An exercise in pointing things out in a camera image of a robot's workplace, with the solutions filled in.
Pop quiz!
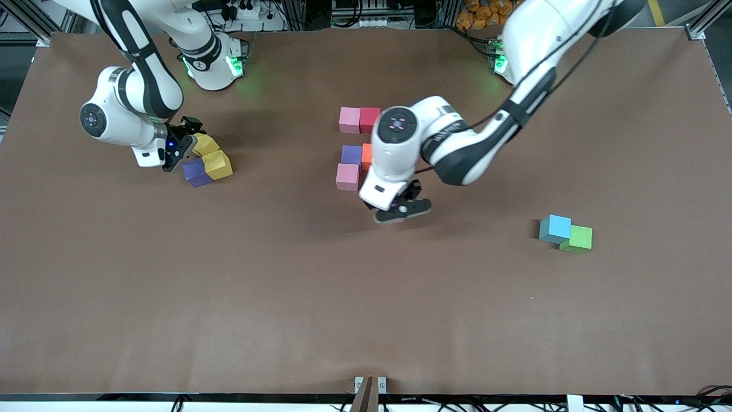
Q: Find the brown tapered post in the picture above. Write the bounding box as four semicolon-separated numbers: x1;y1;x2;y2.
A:
349;376;380;412

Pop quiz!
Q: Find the bag of orange fruit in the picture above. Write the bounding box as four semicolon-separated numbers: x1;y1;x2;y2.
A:
456;0;515;30

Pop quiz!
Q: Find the long white power strip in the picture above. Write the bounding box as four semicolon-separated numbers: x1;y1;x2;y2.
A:
332;16;391;29

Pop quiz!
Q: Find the blue foam cube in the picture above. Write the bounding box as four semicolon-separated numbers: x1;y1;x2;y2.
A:
539;215;572;245

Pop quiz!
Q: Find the yellow foam cube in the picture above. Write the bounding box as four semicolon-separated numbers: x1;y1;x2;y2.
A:
201;149;234;181
192;133;221;158

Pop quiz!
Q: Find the pink foam cube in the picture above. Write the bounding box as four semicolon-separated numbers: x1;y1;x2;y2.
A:
339;106;361;135
336;163;360;191

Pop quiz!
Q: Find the green foam cube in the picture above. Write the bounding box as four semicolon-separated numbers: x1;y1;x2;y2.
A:
559;225;593;255

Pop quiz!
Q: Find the grey metal bracket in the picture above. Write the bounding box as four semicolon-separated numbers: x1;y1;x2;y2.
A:
353;376;388;395

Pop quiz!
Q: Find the white power strip with plugs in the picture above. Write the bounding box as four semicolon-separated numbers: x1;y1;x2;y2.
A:
220;0;287;32

